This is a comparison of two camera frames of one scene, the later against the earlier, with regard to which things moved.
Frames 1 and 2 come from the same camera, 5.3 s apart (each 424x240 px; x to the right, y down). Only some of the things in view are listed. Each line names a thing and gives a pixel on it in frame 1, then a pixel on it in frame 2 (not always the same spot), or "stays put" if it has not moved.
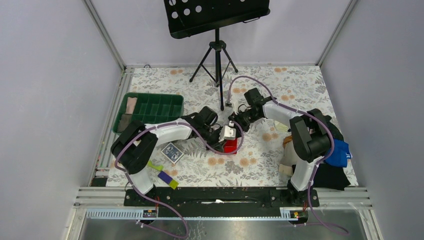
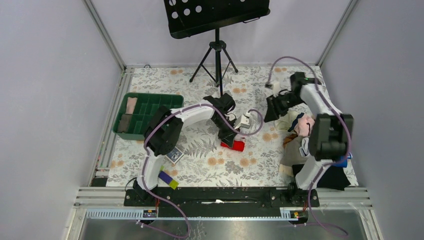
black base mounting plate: x=221 y=202 stays put
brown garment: x=287 y=140 stays put
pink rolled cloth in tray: x=130 y=105 stays put
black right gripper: x=236 y=117 → x=273 y=110
